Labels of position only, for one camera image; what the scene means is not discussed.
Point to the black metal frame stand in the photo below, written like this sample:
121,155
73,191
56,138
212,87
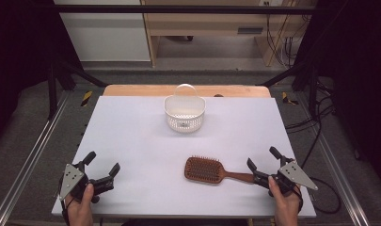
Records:
313,91
52,94

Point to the light wooden desk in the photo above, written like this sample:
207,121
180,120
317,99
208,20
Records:
203,23

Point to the brown wooden hairbrush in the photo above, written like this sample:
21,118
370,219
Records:
203,171

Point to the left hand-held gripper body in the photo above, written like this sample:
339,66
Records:
71,182

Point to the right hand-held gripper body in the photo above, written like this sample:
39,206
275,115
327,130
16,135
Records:
294,177

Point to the yellow black floor tape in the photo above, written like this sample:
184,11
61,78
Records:
87,98
286,98

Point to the aluminium floor rail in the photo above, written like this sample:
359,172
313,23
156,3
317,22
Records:
338,175
31,160

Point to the person's left hand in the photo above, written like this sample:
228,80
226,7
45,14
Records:
81,208

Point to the white table cover sheet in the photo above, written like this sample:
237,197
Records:
147,150

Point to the person's right hand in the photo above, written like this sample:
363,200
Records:
285,207

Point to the white plastic slotted basket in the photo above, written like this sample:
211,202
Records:
185,121

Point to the black curtain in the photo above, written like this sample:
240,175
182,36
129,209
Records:
19,56
360,78

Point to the black horizontal frame bar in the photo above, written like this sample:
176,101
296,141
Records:
178,9

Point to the white cabinet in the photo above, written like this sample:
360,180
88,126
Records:
106,34

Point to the wooden table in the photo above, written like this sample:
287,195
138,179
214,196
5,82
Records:
141,90

